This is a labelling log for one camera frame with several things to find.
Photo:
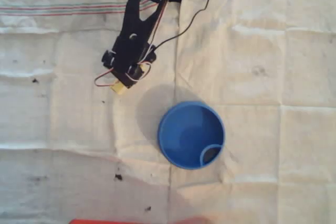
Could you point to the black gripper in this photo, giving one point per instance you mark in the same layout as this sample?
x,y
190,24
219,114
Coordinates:
x,y
128,82

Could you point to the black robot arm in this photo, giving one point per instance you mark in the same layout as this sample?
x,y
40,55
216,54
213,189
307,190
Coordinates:
x,y
136,24

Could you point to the blue plastic bowl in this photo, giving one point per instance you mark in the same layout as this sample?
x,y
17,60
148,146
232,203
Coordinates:
x,y
183,134

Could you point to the white creased cloth with stripes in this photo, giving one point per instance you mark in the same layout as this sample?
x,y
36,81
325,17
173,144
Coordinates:
x,y
262,77

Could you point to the red flat object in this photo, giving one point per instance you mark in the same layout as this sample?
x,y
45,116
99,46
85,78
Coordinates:
x,y
136,221

